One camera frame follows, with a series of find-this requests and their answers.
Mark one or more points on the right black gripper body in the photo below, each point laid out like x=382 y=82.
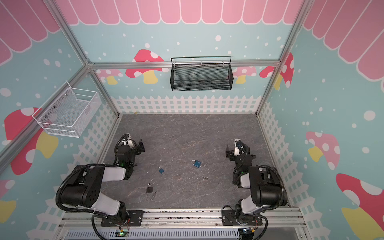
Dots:
x=229 y=152

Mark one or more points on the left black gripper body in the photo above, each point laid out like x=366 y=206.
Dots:
x=139 y=147

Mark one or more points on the black padlock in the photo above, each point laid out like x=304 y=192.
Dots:
x=149 y=189

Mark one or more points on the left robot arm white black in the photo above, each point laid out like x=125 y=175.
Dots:
x=81 y=192

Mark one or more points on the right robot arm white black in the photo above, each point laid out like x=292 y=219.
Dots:
x=267 y=191

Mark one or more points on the small blue padlock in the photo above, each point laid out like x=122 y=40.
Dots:
x=161 y=170

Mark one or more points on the blue padlock silver shackle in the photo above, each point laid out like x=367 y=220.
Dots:
x=196 y=163

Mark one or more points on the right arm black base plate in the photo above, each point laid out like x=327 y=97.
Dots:
x=233 y=218

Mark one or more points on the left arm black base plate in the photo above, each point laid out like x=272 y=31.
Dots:
x=134 y=219

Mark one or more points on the white wire wall basket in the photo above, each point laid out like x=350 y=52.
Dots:
x=69 y=112

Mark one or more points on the black mesh wall basket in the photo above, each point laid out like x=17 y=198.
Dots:
x=212 y=73

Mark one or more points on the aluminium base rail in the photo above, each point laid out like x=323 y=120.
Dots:
x=188 y=218

